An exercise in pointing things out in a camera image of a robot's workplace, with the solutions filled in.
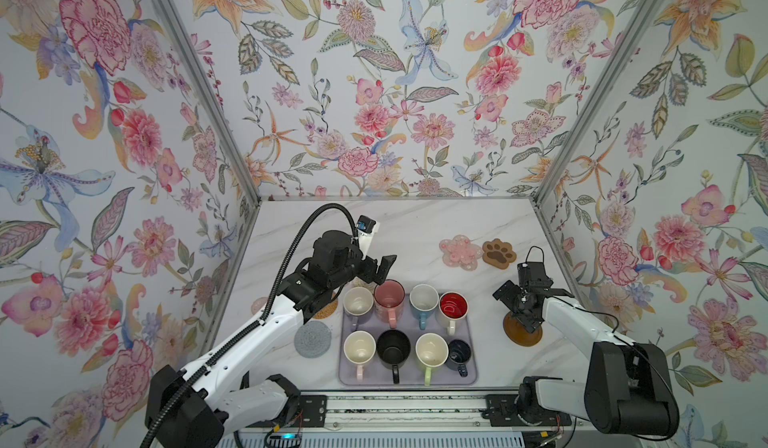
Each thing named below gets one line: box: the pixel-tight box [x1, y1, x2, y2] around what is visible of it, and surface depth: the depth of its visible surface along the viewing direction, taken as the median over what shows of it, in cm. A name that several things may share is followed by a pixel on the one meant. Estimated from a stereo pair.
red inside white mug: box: [438, 291, 469, 336], surface depth 87 cm
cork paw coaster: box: [482, 238, 517, 270], surface depth 106 cm
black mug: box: [376, 329, 411, 384], surface depth 78 cm
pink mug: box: [373, 279, 406, 329], surface depth 86 cm
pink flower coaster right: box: [439, 234, 482, 271], surface depth 108 cm
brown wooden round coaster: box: [502, 311, 543, 347], surface depth 88 cm
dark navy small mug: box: [448, 339, 472, 377], surface depth 78 cm
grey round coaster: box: [294, 320, 332, 359], surface depth 87 cm
